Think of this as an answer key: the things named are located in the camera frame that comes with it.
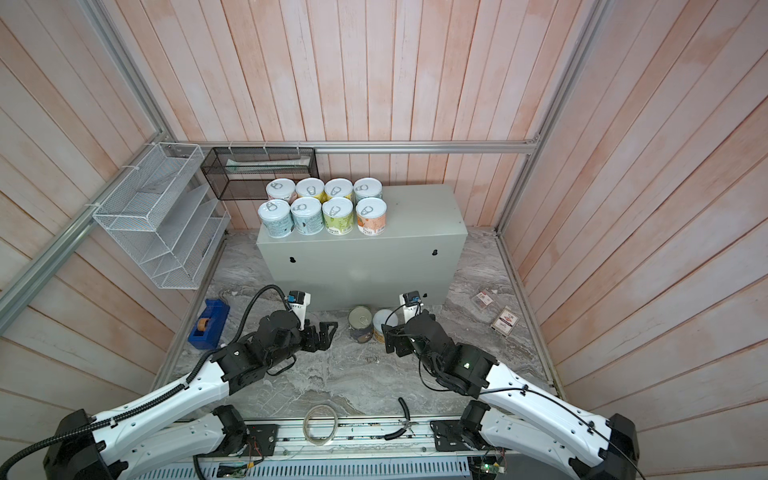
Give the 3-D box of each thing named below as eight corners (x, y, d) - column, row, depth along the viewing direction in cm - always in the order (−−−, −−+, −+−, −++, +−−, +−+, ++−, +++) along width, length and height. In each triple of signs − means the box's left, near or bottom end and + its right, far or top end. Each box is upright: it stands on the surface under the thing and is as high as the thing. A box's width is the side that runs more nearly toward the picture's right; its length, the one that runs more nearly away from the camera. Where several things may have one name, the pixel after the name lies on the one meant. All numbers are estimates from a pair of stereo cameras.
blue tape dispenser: (197, 349, 91) (185, 340, 85) (213, 310, 100) (203, 298, 94) (217, 349, 91) (207, 340, 85) (231, 310, 100) (223, 298, 94)
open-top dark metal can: (350, 344, 92) (347, 328, 84) (351, 322, 97) (349, 305, 88) (373, 344, 92) (372, 328, 84) (373, 322, 97) (373, 305, 88)
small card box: (488, 327, 96) (490, 324, 94) (503, 307, 100) (505, 304, 99) (506, 339, 93) (508, 337, 91) (520, 318, 98) (522, 315, 96)
